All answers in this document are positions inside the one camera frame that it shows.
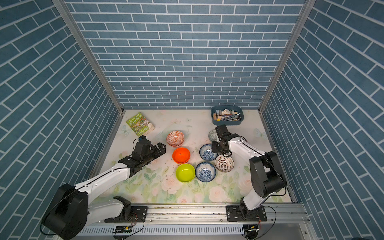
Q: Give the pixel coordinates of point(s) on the green patterned bowl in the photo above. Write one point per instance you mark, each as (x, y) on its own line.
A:
(213, 136)

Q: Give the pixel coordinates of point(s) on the blue floral bowl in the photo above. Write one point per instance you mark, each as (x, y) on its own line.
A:
(205, 172)
(206, 153)

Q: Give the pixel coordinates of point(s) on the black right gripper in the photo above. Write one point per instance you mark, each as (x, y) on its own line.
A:
(214, 149)

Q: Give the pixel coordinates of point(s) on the lime green bowl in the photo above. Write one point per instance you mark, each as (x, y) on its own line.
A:
(185, 173)

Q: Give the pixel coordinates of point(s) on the teal plastic bin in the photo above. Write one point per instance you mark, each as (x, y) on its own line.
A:
(231, 123)

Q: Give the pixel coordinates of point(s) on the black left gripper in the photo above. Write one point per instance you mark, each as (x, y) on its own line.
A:
(157, 152)

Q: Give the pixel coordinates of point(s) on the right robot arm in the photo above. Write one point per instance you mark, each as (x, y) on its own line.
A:
(267, 175)

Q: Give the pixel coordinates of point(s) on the green paperback book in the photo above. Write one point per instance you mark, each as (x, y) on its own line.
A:
(140, 125)

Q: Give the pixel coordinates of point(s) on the plain orange bowl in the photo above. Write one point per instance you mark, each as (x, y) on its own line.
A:
(181, 155)

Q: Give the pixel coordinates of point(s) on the brown patterned white bowl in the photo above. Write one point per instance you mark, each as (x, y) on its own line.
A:
(224, 164)

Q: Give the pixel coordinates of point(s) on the orange geometric patterned bowl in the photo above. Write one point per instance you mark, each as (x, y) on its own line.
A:
(175, 138)

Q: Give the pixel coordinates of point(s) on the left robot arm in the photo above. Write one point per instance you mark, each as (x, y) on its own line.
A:
(71, 208)

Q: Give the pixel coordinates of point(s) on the metal mounting rail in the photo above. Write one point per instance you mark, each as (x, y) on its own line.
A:
(277, 221)

